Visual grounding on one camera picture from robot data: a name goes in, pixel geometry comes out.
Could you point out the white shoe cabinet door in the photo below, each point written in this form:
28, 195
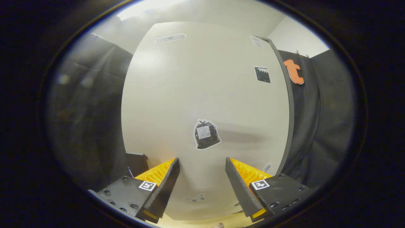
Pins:
190, 95

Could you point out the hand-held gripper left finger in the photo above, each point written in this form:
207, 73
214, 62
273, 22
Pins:
168, 186

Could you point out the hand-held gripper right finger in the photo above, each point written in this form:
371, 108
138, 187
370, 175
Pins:
239, 186

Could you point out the grey shoe cabinet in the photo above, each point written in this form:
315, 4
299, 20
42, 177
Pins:
291, 110

